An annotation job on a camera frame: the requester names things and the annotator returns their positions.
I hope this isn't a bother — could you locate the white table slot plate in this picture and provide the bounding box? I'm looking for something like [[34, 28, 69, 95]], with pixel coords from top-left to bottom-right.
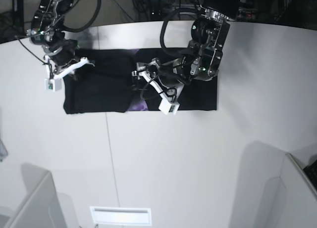
[[90, 206, 152, 226]]

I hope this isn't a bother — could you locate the black keyboard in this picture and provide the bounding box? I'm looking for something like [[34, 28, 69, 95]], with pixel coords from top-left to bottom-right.
[[304, 161, 317, 189]]

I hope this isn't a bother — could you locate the black T-shirt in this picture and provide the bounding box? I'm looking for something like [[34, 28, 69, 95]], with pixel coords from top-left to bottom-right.
[[63, 48, 218, 114]]

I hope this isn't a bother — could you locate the white partition panel right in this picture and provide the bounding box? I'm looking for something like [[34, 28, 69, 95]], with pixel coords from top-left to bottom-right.
[[254, 153, 317, 228]]

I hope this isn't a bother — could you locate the white partition panel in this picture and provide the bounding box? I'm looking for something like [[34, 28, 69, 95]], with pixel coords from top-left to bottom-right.
[[0, 163, 80, 228], [254, 153, 317, 228]]

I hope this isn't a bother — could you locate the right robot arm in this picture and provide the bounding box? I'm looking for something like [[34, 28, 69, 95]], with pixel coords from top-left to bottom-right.
[[15, 0, 102, 80]]

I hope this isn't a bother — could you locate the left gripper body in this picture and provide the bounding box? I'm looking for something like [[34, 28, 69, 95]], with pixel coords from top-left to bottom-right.
[[131, 57, 196, 91]]

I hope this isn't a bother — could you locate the white partition panel left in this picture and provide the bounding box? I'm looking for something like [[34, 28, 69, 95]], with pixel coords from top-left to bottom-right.
[[0, 163, 80, 228]]

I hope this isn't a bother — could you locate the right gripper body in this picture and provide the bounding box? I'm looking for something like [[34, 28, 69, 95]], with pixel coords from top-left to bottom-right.
[[42, 39, 81, 75]]

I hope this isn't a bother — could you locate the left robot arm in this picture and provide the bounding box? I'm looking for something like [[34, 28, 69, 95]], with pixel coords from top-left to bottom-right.
[[132, 0, 240, 93]]

